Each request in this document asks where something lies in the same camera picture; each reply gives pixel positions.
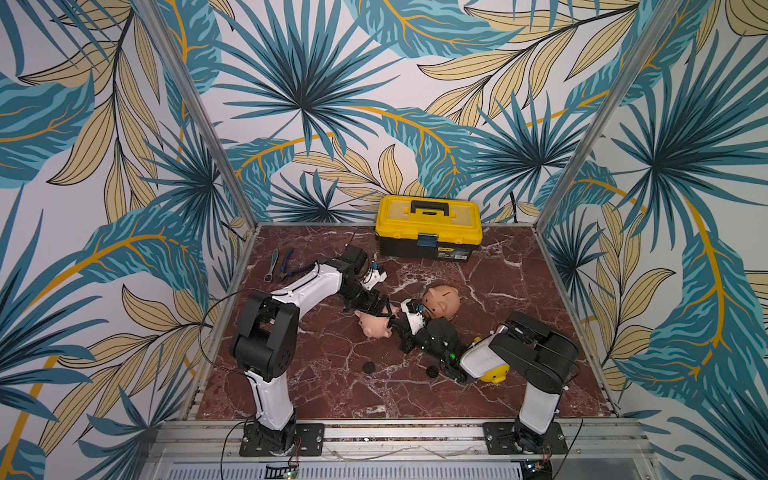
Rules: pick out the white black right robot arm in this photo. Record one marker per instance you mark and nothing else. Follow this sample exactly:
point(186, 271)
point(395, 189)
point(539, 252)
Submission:
point(543, 356)

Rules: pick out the yellow black plastic toolbox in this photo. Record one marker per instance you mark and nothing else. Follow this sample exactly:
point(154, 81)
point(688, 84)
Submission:
point(427, 228)

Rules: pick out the aluminium front rail frame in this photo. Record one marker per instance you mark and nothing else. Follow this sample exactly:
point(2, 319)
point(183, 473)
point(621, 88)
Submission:
point(594, 448)

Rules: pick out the light pink piggy bank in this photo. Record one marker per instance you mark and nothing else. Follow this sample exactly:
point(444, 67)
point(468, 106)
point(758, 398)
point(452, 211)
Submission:
point(375, 327)

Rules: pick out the green handled wrench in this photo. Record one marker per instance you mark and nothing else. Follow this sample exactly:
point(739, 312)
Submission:
point(273, 261)

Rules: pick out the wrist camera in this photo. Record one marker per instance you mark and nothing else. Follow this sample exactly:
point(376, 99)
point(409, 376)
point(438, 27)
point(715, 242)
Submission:
point(361, 273)
point(414, 311)

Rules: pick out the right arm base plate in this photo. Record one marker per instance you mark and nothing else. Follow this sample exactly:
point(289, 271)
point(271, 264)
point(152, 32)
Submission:
point(513, 438)

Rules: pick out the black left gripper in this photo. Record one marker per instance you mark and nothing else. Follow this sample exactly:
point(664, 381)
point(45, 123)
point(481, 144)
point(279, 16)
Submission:
point(369, 306)

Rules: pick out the aluminium corner post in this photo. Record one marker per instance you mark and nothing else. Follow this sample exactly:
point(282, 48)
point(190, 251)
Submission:
point(161, 35)
point(624, 80)

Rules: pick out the left aluminium corner post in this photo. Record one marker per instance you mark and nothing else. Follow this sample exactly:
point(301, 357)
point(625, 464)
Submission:
point(161, 35)

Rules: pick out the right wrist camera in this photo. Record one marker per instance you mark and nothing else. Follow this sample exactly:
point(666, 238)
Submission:
point(414, 311)

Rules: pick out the yellow piggy bank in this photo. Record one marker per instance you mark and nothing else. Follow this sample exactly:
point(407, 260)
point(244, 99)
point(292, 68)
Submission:
point(494, 368)

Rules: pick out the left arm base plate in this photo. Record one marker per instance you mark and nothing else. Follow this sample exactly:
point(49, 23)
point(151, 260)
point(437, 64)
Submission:
point(302, 439)

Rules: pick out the right aluminium corner post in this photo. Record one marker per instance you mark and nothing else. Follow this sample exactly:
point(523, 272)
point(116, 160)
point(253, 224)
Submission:
point(624, 80)

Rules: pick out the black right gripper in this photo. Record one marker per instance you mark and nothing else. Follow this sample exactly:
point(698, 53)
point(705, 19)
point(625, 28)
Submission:
point(421, 334)

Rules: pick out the blue handled pliers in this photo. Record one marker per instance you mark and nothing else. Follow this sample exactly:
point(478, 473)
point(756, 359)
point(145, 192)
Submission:
point(285, 270)

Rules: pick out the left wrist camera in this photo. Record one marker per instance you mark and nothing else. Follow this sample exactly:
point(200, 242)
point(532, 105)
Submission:
point(361, 273)

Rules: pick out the dark pink piggy bank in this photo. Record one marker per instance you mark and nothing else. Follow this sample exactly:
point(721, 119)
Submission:
point(441, 301)

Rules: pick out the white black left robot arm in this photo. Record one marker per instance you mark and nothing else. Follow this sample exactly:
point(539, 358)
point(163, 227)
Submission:
point(265, 341)

